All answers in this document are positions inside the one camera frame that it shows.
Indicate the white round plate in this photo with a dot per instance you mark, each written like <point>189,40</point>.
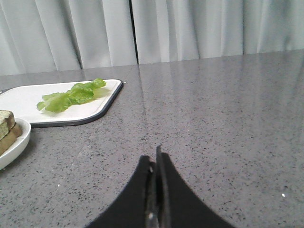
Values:
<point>18,146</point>

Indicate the white cutting board grey rim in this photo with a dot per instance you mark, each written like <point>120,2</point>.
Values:
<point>22,102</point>

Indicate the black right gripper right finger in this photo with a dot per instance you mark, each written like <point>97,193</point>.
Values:
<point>179,207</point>

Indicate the white curtain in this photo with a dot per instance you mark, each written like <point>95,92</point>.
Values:
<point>57,35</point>

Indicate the green lettuce leaf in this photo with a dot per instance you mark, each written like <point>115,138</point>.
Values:
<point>78,94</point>

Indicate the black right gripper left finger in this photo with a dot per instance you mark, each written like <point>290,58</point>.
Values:
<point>135,207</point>

